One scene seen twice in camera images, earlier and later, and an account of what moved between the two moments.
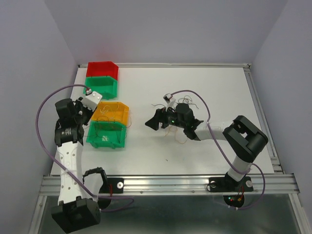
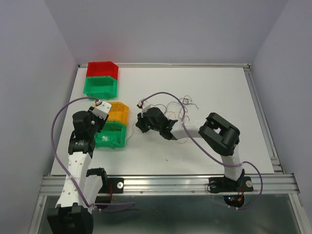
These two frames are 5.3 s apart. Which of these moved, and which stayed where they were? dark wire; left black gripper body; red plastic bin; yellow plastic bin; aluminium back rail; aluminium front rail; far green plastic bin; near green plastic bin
Moved: dark wire; left black gripper body
Stayed: yellow plastic bin; red plastic bin; aluminium front rail; aluminium back rail; near green plastic bin; far green plastic bin
